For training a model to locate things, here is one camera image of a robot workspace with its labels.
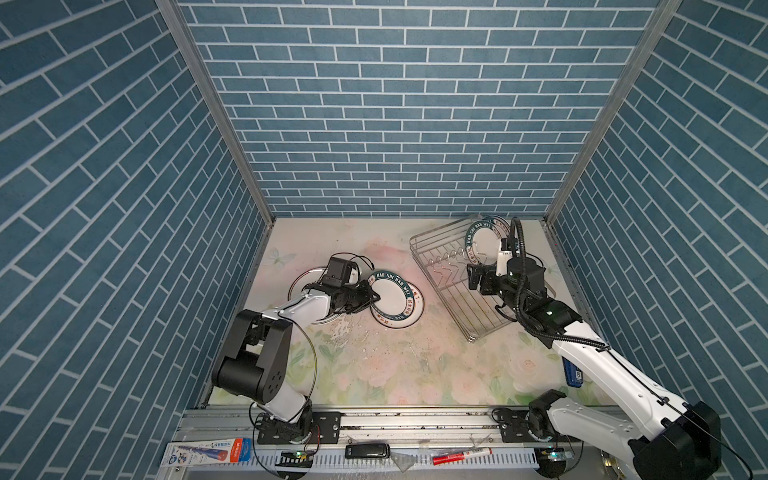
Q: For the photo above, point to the green led circuit board right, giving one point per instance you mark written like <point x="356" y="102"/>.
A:
<point x="552" y="462"/>

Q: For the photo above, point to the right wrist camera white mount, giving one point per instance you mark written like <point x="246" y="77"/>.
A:
<point x="508" y="249"/>

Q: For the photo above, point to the green led circuit board left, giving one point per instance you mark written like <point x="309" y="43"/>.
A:
<point x="294" y="459"/>

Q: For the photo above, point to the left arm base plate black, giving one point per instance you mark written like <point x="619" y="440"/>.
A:
<point x="320" y="427"/>

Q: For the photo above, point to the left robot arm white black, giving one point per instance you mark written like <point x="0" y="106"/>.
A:
<point x="253" y="359"/>

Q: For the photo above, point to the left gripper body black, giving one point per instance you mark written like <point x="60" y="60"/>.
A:
<point x="354" y="297"/>

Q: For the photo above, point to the metal wire dish rack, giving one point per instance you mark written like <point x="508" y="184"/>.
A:
<point x="450" y="254"/>

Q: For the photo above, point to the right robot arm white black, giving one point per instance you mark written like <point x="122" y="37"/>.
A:
<point x="661" y="435"/>

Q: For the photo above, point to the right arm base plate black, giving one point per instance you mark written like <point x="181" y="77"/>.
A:
<point x="514" y="427"/>

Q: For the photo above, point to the green led circuit board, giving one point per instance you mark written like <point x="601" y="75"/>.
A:
<point x="552" y="462"/>
<point x="294" y="459"/>

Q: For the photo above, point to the aluminium mounting rail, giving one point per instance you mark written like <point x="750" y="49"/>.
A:
<point x="397" y="426"/>

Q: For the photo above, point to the blue box by right arm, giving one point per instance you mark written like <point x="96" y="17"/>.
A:
<point x="573" y="375"/>

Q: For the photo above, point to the white slotted cable duct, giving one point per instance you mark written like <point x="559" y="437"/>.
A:
<point x="333" y="461"/>

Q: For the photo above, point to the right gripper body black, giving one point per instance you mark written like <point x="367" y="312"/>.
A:
<point x="493" y="284"/>

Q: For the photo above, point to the black remote device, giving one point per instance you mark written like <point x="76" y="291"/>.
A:
<point x="367" y="451"/>

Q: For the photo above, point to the white red blue box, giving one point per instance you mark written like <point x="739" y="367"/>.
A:
<point x="212" y="452"/>

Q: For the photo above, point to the red marker pen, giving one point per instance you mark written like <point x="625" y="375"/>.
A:
<point x="461" y="456"/>

